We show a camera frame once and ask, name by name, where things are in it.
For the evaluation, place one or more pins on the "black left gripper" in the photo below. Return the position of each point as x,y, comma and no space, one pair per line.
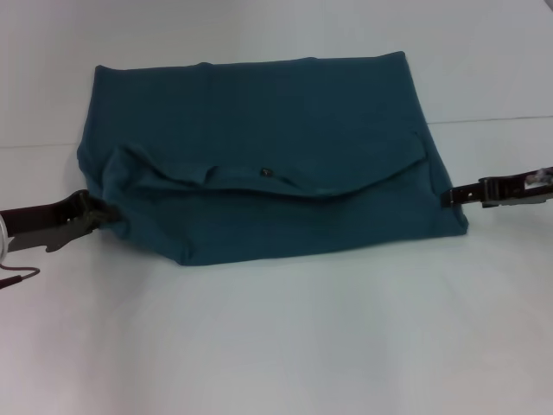
43,220

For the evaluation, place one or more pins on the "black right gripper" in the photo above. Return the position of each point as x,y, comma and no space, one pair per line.
523,188

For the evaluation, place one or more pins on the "teal blue FREE! t-shirt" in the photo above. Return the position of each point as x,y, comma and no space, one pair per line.
259,151

